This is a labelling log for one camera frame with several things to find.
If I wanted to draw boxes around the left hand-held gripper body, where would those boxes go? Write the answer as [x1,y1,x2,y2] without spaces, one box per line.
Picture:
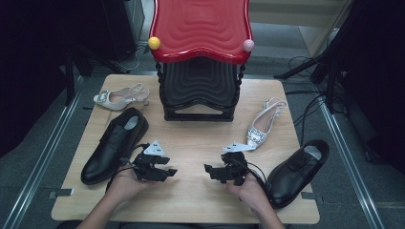
[132,139,170,182]

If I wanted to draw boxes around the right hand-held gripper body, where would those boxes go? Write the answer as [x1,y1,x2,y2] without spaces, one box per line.
[221,141,257,186]

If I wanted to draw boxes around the white slingback heeled shoe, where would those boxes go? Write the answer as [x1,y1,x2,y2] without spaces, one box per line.
[246,96,288,149]
[93,83,151,112]

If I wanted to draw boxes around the black leather shoe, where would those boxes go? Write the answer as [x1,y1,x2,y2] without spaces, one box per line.
[80,107,150,186]
[266,138,330,210]

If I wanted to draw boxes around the red and black shoe rack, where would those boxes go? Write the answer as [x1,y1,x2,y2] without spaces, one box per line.
[147,0,256,122]

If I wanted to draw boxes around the person's right hand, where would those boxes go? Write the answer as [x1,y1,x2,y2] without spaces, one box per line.
[225,173,274,218]

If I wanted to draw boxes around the person's left hand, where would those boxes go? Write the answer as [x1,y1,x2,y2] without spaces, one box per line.
[106,165,155,205]

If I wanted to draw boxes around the grey tape strip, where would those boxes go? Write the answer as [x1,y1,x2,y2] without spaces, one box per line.
[300,191,324,204]
[48,188,75,199]

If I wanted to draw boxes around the black metal stand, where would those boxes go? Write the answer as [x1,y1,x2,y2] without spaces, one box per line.
[63,44,128,108]

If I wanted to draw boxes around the black tripod stand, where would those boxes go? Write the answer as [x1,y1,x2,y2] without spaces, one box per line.
[273,0,354,113]

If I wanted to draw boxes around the dark curtain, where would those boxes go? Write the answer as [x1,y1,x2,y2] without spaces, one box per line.
[330,0,405,175]
[0,0,138,158]

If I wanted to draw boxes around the left hand-held gripper cable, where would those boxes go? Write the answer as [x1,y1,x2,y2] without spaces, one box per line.
[104,143,151,192]

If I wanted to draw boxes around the hand-held gripper cable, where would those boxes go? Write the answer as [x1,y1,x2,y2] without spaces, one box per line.
[104,143,151,192]
[245,160,272,196]

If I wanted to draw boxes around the right hand-held gripper cable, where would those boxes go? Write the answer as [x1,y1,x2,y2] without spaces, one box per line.
[245,160,272,196]

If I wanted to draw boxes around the black floor cables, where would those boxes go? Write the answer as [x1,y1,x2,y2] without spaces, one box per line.
[285,55,332,146]

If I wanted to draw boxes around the white floor cable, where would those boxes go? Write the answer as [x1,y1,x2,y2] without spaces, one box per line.
[118,46,148,73]

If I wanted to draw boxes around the metal floor rail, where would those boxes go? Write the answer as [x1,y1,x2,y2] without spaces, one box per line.
[318,101,385,229]
[3,75,85,229]

